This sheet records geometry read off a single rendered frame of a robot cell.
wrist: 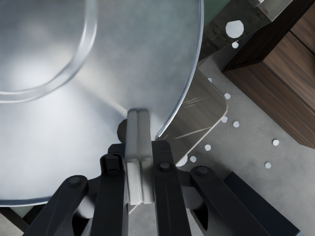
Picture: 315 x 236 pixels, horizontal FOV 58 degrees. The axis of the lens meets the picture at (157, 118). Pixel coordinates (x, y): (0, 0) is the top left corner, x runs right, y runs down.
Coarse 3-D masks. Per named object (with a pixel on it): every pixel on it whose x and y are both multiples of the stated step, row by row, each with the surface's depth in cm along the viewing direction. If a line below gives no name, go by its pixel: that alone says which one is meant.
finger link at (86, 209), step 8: (112, 144) 18; (120, 144) 18; (112, 152) 17; (120, 152) 17; (96, 184) 14; (88, 192) 14; (96, 192) 14; (88, 200) 14; (80, 208) 14; (88, 208) 14; (80, 216) 14; (88, 216) 14
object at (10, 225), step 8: (0, 208) 37; (8, 208) 38; (32, 208) 43; (40, 208) 44; (0, 216) 36; (8, 216) 37; (16, 216) 38; (24, 216) 40; (32, 216) 41; (0, 224) 36; (8, 224) 36; (16, 224) 37; (24, 224) 38; (0, 232) 36; (8, 232) 37; (16, 232) 37
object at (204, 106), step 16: (192, 80) 22; (208, 80) 22; (192, 96) 22; (208, 96) 22; (224, 96) 22; (192, 112) 22; (208, 112) 22; (224, 112) 23; (176, 128) 22; (192, 128) 23; (208, 128) 23; (176, 144) 23; (192, 144) 23; (176, 160) 23
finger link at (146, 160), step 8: (144, 112) 20; (144, 120) 19; (144, 128) 18; (144, 136) 17; (144, 144) 16; (144, 152) 15; (144, 160) 15; (152, 160) 15; (144, 168) 15; (152, 168) 15; (144, 176) 15; (152, 176) 15; (144, 184) 15; (152, 184) 16; (144, 192) 16; (152, 192) 16; (144, 200) 16; (152, 200) 16
